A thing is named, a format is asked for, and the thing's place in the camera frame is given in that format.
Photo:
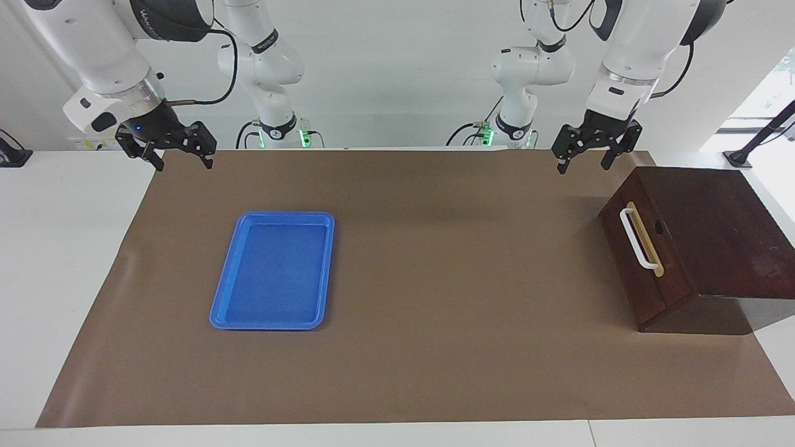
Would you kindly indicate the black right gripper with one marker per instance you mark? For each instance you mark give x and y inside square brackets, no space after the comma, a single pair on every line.
[155,127]

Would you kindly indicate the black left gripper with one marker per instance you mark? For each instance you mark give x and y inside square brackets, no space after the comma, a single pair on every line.
[605,130]

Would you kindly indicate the dark wooden drawer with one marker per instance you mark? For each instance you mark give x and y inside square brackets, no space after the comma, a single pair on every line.
[669,264]

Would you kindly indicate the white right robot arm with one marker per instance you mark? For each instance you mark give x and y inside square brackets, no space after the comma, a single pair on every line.
[99,56]

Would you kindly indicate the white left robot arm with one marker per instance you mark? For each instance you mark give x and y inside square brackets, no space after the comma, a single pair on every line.
[633,49]

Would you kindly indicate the black clamp stand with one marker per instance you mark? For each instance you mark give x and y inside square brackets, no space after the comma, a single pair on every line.
[739,158]

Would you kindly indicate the black tabletop device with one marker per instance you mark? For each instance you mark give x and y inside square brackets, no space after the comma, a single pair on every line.
[12,156]

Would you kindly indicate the dark wooden cabinet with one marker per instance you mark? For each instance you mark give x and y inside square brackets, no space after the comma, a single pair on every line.
[726,236]

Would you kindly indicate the blue plastic tray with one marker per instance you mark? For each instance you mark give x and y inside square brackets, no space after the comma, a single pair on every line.
[267,285]

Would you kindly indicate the brown paper table mat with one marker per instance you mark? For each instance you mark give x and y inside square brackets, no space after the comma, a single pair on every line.
[435,347]

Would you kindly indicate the white wall socket box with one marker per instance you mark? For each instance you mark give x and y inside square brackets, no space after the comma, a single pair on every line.
[99,141]

